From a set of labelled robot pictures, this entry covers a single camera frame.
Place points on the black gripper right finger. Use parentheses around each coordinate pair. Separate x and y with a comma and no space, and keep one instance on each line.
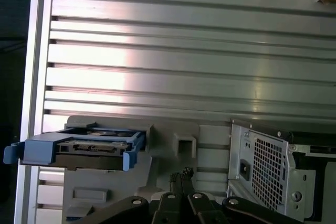
(204,208)

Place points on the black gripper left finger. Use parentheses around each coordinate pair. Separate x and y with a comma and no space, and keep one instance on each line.
(168,208)

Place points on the hard disk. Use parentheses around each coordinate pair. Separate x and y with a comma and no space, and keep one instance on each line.
(39,150)

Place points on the grey power supply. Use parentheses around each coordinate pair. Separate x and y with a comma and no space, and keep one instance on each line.
(244,153)

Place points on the grey parts rack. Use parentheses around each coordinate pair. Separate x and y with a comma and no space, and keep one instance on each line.
(168,134)

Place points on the blue RAM stick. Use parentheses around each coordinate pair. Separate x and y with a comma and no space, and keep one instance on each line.
(76,218)

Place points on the black PC case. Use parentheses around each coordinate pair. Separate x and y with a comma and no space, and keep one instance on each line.
(302,184)

